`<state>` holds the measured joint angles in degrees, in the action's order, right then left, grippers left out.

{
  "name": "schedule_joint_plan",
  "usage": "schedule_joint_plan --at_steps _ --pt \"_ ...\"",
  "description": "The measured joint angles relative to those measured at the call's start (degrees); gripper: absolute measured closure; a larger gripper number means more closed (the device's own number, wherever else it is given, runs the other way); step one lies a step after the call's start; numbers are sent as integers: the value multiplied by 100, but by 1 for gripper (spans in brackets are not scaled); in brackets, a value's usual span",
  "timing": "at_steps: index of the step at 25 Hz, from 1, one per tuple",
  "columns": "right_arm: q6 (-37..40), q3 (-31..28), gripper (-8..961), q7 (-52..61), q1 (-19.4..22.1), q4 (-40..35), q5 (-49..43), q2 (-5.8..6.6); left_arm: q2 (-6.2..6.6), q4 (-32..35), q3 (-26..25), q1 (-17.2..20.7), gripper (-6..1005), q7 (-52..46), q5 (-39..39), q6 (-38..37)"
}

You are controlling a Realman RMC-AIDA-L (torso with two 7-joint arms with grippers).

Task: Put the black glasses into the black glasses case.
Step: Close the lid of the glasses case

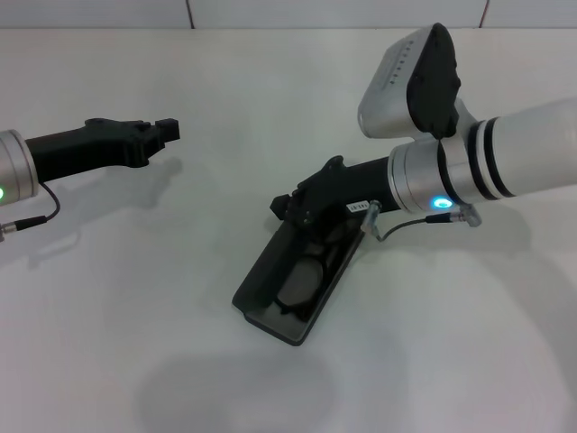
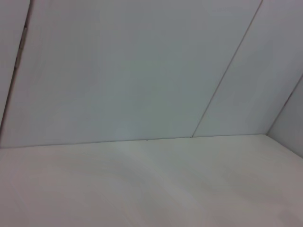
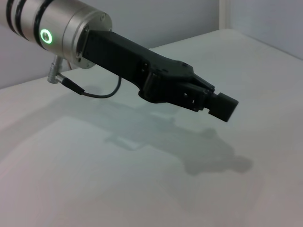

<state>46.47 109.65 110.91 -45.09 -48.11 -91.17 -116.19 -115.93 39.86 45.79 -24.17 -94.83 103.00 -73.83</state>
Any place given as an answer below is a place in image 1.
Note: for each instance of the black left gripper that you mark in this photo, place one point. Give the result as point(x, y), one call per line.
point(81, 149)

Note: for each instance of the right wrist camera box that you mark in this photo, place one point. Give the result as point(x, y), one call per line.
point(405, 85)

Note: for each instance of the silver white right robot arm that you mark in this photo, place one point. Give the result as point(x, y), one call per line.
point(496, 153)

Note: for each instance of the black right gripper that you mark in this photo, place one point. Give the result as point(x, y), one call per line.
point(342, 189)

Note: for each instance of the black round-frame glasses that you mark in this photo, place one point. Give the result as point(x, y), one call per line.
point(302, 284)

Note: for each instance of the black glasses case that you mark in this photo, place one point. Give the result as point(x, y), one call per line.
point(261, 279)

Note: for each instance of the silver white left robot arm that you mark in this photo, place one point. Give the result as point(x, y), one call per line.
point(15, 169)

